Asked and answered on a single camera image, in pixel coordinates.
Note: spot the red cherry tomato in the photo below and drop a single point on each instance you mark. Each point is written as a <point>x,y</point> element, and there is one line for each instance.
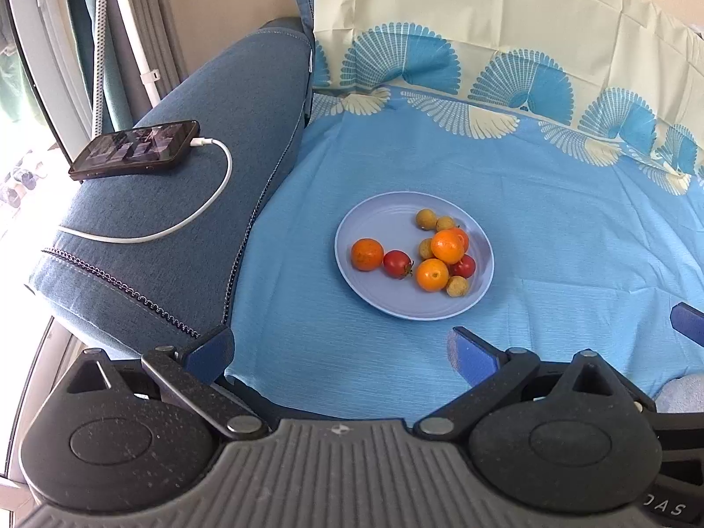
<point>397,263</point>
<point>466,268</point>

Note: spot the blue fabric sofa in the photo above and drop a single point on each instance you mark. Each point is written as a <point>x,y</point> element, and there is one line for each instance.
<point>220,93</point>

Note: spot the blue fan-print cloth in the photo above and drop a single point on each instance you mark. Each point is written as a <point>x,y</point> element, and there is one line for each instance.
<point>550,203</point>

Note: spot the white pole with clamp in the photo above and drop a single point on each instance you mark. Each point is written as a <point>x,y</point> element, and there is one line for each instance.
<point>149,80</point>

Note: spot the light blue plate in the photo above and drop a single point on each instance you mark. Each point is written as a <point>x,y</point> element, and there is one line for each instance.
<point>374,292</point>

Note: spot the pale fluffy cloth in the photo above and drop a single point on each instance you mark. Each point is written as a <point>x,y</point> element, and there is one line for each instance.
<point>682,396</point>

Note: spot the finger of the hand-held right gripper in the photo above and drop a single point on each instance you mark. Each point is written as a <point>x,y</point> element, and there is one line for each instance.
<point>690,322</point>
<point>643,404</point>

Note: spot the orange mandarin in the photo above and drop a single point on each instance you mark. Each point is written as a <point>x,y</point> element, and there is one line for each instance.
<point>432,274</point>
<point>367,254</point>
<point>448,245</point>
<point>466,239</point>

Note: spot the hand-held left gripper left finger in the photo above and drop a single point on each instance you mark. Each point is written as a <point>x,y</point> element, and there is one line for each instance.
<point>212,349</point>

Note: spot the yellow-brown longan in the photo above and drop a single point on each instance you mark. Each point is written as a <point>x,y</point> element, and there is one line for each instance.
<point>426,218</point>
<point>457,286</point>
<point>424,248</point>
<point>445,223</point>

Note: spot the grey curtain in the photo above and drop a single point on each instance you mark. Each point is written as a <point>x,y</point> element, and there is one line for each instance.
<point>162,11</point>

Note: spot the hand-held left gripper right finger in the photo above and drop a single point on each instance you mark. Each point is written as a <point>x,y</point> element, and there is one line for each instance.
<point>472,355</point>

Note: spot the black smartphone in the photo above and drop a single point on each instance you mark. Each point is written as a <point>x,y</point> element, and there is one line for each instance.
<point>132,146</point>

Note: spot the white window frame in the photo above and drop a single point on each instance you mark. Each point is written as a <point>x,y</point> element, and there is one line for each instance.
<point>44,38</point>

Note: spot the teal curtain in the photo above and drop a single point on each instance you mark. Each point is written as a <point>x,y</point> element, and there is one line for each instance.
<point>118,104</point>

